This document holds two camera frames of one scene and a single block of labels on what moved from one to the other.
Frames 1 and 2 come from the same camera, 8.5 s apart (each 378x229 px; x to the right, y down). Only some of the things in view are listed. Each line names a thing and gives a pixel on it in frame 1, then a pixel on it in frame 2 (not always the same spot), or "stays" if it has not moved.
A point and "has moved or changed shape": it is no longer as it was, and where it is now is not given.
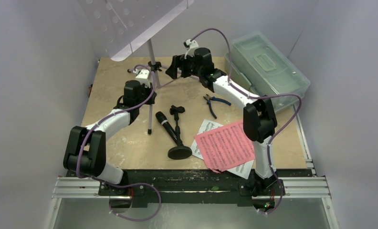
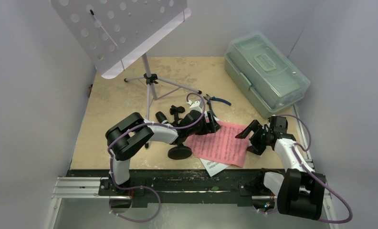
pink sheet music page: x=224 y=147 has moved or changed shape
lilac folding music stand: x=115 y=24 has moved or changed shape
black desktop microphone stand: x=178 y=152 stays
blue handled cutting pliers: x=209 y=98 stays
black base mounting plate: x=187 y=187 stays
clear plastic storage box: x=258 y=67 stays
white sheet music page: x=243 y=170 → x=213 y=167
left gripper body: x=145 y=92 → x=203 y=128
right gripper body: x=179 y=66 → x=257 y=136
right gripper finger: x=172 y=70 → x=247 y=132
